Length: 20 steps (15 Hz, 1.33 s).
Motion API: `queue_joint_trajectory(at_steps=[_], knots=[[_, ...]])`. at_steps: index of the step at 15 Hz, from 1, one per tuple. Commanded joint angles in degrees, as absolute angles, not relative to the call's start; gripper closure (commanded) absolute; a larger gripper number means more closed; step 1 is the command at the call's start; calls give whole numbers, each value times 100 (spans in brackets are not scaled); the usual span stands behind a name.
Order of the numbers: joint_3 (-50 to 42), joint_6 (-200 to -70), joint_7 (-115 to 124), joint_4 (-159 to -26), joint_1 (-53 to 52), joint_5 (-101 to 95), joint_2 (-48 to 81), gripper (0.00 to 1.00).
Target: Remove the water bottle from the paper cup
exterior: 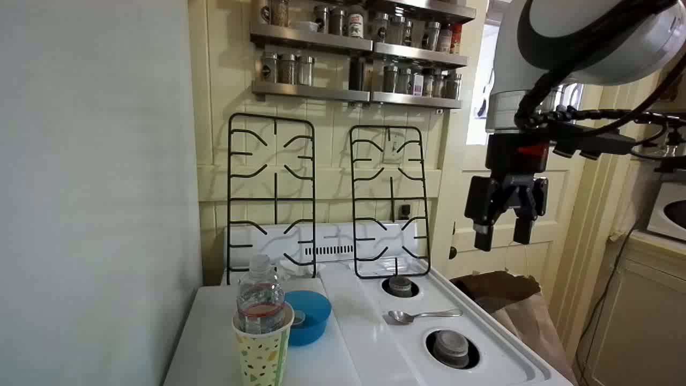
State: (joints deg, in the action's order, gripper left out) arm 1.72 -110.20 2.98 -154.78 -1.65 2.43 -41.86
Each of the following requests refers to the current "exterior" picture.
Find white microwave oven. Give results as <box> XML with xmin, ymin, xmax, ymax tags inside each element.
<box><xmin>647</xmin><ymin>181</ymin><xmax>686</xmax><ymax>242</ymax></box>

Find metal spoon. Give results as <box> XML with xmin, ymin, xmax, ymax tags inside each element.
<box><xmin>381</xmin><ymin>309</ymin><xmax>456</xmax><ymax>326</ymax></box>

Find rear stove burner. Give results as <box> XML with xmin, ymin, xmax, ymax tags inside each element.
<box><xmin>381</xmin><ymin>277</ymin><xmax>420</xmax><ymax>298</ymax></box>

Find front stove burner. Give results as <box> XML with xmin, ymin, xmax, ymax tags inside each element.
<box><xmin>427</xmin><ymin>330</ymin><xmax>480</xmax><ymax>368</ymax></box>

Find steel spice rack shelves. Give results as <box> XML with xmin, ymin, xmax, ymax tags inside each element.
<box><xmin>249</xmin><ymin>0</ymin><xmax>475</xmax><ymax>109</ymax></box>

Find blue plastic bowl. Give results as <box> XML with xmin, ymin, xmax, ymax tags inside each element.
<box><xmin>284</xmin><ymin>289</ymin><xmax>333</xmax><ymax>346</ymax></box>

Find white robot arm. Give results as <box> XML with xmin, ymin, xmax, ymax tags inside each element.
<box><xmin>465</xmin><ymin>0</ymin><xmax>684</xmax><ymax>251</ymax></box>

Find white gas stove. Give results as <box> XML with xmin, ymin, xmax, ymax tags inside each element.
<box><xmin>165</xmin><ymin>221</ymin><xmax>567</xmax><ymax>386</ymax></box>

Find clear plastic water bottle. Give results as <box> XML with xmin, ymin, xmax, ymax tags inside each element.
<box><xmin>236</xmin><ymin>255</ymin><xmax>287</xmax><ymax>334</ymax></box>

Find brown paper bag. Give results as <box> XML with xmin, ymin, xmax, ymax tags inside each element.
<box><xmin>451</xmin><ymin>270</ymin><xmax>576</xmax><ymax>382</ymax></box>

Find left black stove grate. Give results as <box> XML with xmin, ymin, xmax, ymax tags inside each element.
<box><xmin>223</xmin><ymin>111</ymin><xmax>316</xmax><ymax>278</ymax></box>

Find black stove grate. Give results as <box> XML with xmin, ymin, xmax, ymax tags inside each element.
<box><xmin>348</xmin><ymin>123</ymin><xmax>431</xmax><ymax>278</ymax></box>
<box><xmin>223</xmin><ymin>111</ymin><xmax>316</xmax><ymax>278</ymax></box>

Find right black stove grate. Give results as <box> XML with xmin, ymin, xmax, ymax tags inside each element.
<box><xmin>348</xmin><ymin>123</ymin><xmax>431</xmax><ymax>278</ymax></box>

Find dotted paper cup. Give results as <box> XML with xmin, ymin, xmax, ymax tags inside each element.
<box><xmin>232</xmin><ymin>309</ymin><xmax>293</xmax><ymax>386</ymax></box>

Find cream door with window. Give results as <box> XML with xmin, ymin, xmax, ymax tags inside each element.
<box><xmin>433</xmin><ymin>22</ymin><xmax>582</xmax><ymax>304</ymax></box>

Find cream cabinet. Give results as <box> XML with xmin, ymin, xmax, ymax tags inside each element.
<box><xmin>579</xmin><ymin>231</ymin><xmax>686</xmax><ymax>386</ymax></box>

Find stove burner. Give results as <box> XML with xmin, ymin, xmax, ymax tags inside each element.
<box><xmin>427</xmin><ymin>330</ymin><xmax>480</xmax><ymax>368</ymax></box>
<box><xmin>381</xmin><ymin>277</ymin><xmax>420</xmax><ymax>298</ymax></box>

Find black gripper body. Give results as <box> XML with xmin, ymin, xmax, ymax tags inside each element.
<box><xmin>465</xmin><ymin>134</ymin><xmax>548</xmax><ymax>221</ymax></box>

